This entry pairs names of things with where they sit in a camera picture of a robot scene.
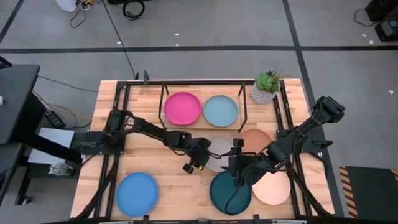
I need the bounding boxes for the light teal plate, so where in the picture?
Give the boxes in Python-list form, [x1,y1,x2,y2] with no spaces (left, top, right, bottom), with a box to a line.
[203,95,239,128]

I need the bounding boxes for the dark teal plate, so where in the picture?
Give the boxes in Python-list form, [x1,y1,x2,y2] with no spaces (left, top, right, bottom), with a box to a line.
[209,170,252,216]

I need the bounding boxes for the thin black looped cable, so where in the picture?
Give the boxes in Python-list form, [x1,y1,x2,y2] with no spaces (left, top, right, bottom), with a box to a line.
[353,7,376,27]

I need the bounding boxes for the thin black floor cable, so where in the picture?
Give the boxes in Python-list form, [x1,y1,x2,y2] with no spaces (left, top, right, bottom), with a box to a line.
[37,75,99,93]

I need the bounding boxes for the pale grey plate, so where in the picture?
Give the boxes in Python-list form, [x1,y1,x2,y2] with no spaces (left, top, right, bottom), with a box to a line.
[205,136,234,173]

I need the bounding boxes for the terracotta brown plate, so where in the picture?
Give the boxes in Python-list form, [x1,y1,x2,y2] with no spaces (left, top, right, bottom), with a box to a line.
[239,129,273,154]

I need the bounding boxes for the wooden shelf with black legs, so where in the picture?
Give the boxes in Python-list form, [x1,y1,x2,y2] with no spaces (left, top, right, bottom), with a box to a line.
[157,82,248,133]

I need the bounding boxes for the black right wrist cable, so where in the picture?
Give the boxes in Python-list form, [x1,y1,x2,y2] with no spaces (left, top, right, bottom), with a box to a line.
[224,179,250,216]

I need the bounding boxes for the thin cable with yellow plug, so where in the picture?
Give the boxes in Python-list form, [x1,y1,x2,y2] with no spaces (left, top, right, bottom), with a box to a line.
[68,0,96,29]

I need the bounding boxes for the black metal table frame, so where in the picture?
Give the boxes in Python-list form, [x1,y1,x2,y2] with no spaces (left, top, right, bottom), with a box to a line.
[70,79,335,224]

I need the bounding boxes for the black power adapter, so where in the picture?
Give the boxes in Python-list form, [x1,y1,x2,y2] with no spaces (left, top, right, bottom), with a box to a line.
[44,110,67,130]

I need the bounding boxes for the succulent in white pot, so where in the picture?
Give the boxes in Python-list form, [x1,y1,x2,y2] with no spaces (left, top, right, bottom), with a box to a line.
[251,67,290,105]

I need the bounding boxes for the long black floor cable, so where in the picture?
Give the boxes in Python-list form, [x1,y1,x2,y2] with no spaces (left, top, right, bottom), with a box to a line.
[101,0,138,79]

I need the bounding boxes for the black desk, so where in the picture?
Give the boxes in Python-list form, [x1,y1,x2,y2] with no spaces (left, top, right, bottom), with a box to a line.
[0,63,83,206]

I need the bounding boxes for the black mat with hazard stripes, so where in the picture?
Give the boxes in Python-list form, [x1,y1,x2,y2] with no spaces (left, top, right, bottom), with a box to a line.
[338,166,398,218]

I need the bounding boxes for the black equipment box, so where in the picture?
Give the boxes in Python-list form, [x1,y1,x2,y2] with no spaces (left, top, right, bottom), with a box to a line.
[374,18,398,43]

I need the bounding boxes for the white container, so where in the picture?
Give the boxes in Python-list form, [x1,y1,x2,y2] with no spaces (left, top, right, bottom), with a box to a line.
[55,0,78,12]

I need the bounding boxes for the coiled black cable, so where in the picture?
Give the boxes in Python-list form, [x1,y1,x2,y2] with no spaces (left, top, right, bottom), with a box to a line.
[122,0,146,21]

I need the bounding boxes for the blue plate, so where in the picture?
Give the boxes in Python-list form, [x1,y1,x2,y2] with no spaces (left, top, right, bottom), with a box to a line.
[115,172,159,218]

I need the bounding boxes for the white sheet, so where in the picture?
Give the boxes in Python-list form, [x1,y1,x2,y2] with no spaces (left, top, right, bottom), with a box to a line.
[27,127,75,166]

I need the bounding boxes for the pink plate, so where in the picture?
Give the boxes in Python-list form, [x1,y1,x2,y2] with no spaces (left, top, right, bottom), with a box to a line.
[164,91,202,126]

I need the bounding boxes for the black equipment case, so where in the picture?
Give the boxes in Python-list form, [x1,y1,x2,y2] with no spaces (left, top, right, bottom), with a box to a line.
[365,0,398,22]

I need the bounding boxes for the dark device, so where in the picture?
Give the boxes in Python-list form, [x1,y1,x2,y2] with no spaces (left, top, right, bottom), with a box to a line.
[0,55,12,70]

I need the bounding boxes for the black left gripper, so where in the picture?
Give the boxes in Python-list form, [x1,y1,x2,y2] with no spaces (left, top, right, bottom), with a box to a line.
[170,132,213,174]

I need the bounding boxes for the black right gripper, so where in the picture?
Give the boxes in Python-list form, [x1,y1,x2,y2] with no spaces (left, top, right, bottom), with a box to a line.
[221,138,264,187]

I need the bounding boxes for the peach plate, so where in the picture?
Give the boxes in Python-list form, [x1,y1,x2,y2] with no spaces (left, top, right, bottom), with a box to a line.
[252,170,292,206]

